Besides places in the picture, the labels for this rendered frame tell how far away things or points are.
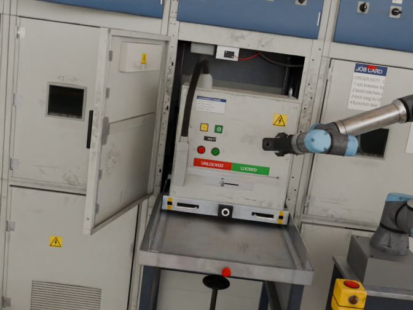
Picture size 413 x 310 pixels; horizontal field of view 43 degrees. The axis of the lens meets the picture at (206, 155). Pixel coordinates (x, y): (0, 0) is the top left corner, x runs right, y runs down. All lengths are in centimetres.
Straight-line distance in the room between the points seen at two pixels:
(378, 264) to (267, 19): 112
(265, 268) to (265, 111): 65
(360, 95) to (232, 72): 97
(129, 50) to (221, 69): 126
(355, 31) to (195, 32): 71
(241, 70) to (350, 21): 94
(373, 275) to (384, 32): 105
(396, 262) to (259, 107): 80
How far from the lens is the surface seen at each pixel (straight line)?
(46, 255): 269
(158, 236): 198
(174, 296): 269
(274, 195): 224
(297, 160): 248
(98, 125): 185
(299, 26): 240
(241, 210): 223
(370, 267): 213
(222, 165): 218
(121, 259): 262
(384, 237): 222
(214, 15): 236
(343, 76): 244
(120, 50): 198
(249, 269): 188
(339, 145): 181
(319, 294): 272
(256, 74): 318
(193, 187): 221
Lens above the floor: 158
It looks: 12 degrees down
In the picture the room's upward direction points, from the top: 8 degrees clockwise
